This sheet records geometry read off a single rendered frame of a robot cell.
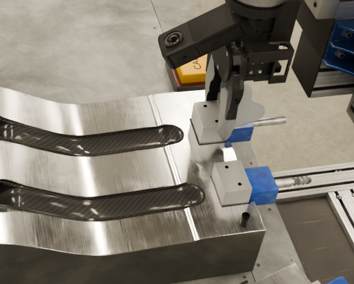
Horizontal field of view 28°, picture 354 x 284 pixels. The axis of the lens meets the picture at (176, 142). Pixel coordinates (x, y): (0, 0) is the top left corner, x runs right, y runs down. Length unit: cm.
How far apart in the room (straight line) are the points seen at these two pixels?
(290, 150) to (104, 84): 119
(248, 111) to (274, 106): 148
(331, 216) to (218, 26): 106
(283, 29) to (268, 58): 4
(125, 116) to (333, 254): 90
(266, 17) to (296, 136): 151
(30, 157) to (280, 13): 35
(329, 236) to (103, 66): 83
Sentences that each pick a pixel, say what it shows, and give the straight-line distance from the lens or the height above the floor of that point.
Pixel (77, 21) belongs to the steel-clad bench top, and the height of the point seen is 80.
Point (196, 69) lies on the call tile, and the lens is 115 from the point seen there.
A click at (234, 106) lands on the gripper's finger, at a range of 88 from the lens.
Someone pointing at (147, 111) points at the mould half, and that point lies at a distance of 100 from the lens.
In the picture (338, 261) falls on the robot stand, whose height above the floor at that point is 21.
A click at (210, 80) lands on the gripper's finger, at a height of 96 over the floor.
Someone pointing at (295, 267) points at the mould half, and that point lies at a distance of 90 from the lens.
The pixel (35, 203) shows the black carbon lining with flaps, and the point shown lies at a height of 91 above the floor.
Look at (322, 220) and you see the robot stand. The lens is 182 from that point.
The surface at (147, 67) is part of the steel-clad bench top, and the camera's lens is 120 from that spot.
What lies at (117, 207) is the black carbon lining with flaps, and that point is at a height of 88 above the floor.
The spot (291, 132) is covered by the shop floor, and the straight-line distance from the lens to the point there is 232.
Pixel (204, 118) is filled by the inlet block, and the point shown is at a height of 92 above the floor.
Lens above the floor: 157
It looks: 45 degrees down
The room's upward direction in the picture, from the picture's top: 9 degrees clockwise
